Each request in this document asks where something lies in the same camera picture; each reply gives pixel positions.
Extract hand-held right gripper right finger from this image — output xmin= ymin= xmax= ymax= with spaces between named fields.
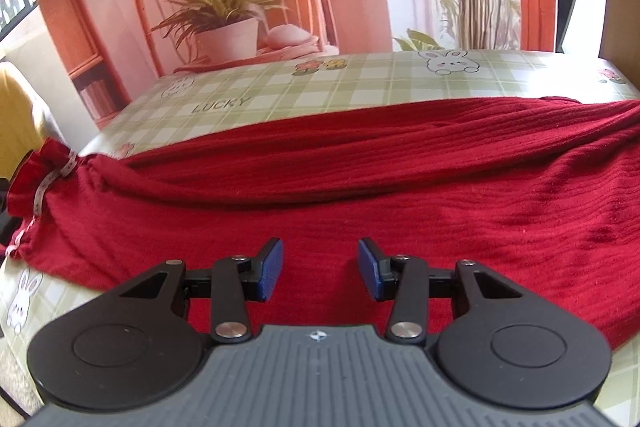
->
xmin=357 ymin=236 xmax=522 ymax=345

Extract red knit pants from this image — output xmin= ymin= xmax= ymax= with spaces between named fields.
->
xmin=7 ymin=96 xmax=640 ymax=349

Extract yellow chair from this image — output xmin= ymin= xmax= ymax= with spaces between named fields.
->
xmin=0 ymin=61 xmax=68 ymax=180

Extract green checkered printed tablecloth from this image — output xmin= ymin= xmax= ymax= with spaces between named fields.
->
xmin=0 ymin=49 xmax=640 ymax=427

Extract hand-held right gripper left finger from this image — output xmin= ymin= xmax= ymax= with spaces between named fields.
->
xmin=119 ymin=237 xmax=285 ymax=345

